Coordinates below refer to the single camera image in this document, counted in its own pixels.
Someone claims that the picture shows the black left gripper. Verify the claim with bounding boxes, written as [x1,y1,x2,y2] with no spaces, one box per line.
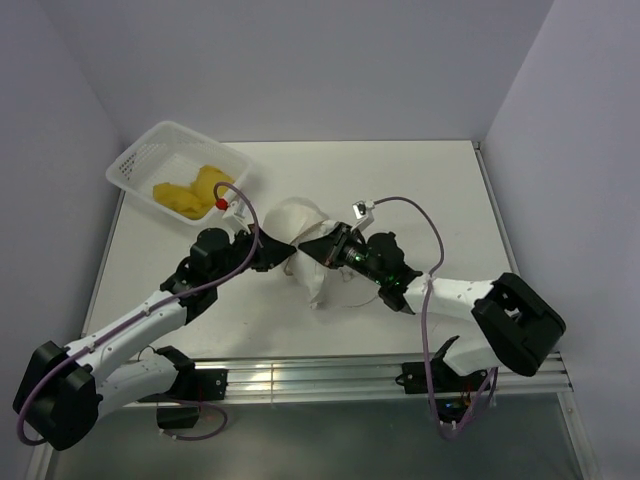
[211,223,296,287]

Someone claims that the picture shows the round mesh laundry bag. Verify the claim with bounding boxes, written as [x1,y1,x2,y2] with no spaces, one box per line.
[264,197,390,309]

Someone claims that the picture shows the white plastic mesh basket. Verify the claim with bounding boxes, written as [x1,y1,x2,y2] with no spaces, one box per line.
[106,121,254,227]

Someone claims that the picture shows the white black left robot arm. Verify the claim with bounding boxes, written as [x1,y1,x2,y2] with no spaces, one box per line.
[13,225,296,451]

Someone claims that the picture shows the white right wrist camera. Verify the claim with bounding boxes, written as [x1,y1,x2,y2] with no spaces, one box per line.
[352,200,376,232]

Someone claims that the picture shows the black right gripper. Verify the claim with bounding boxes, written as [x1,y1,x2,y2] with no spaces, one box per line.
[300,221,386,285]

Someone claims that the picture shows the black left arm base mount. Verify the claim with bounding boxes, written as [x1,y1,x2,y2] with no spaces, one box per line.
[138,368,229,438]

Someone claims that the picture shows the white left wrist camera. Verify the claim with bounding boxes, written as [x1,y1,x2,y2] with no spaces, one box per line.
[215,198,254,233]

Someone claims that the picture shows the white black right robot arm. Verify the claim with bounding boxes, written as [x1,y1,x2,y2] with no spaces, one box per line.
[298,223,566,392]

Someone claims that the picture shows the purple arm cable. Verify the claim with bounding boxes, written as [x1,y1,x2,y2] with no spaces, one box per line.
[372,196,499,441]
[14,182,259,446]

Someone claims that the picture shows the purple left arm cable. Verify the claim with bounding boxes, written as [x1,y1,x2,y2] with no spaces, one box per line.
[14,182,259,446]

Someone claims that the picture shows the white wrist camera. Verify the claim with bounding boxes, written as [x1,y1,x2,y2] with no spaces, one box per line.
[352,200,376,232]
[215,198,254,233]

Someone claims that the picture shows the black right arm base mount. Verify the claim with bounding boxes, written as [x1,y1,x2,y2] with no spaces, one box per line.
[394,359,474,421]

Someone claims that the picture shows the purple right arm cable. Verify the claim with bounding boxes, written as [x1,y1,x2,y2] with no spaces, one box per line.
[372,196,499,441]

